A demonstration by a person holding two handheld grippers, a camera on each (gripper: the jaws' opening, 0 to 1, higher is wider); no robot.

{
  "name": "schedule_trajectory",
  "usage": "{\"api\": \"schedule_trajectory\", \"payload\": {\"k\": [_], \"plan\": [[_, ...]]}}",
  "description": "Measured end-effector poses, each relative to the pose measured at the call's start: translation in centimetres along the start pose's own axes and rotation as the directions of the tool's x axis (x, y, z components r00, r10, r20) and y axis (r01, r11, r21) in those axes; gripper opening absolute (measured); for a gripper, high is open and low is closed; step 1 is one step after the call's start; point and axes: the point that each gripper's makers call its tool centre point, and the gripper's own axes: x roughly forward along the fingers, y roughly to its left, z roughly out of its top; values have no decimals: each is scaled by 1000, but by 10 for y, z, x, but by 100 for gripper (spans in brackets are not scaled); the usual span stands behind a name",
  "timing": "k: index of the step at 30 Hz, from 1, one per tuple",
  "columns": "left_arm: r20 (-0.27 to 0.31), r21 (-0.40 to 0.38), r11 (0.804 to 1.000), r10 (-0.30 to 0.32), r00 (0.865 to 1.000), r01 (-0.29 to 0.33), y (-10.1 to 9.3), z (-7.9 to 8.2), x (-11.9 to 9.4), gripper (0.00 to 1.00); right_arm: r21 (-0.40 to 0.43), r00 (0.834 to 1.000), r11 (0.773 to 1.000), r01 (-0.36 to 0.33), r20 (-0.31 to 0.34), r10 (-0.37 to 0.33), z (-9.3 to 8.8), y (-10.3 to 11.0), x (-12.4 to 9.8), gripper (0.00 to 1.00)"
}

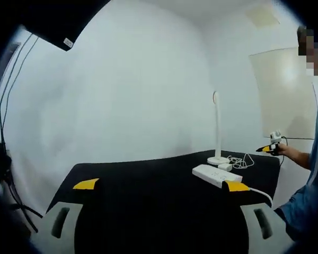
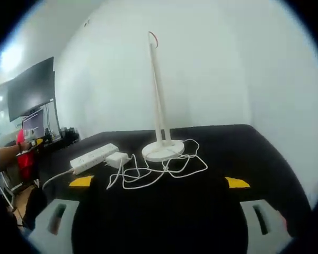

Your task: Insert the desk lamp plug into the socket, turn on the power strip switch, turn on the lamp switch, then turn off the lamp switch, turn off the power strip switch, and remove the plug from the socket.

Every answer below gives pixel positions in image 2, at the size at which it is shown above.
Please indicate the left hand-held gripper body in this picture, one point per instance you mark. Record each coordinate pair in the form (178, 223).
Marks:
(30, 135)

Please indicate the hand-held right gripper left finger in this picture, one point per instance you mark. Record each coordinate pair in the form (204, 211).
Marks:
(49, 232)

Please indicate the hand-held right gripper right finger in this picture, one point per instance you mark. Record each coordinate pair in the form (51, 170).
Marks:
(274, 232)

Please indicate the white power strip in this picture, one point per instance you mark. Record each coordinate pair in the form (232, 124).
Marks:
(92, 158)

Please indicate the white desk lamp plug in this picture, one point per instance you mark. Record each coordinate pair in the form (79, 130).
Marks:
(115, 159)

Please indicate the white desk lamp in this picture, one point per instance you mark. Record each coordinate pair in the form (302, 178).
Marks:
(159, 153)

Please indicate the black desk organizer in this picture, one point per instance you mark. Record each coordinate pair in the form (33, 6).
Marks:
(69, 133)

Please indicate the person's right hand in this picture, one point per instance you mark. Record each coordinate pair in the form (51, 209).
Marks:
(283, 221)

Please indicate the open laptop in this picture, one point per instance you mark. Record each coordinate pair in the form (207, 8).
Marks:
(35, 120)

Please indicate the black monitor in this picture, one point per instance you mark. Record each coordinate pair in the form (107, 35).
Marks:
(31, 87)

